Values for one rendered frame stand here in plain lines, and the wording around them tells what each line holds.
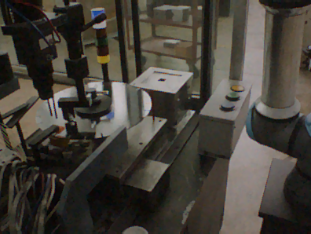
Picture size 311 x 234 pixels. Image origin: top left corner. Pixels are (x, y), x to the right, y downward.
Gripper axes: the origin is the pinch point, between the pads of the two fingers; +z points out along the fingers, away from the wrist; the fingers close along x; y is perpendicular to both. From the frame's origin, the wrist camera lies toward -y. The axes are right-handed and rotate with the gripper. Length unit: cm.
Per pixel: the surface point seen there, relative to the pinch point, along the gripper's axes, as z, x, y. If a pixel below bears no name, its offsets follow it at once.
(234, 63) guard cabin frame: -4.7, 13.5, -28.3
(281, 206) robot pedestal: 16, -35, -36
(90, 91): -9, -3, -80
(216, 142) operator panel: 10.3, -10.4, -44.5
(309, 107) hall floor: 91, 117, 103
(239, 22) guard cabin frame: -19.5, 13.0, -27.6
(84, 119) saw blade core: -4, -9, -82
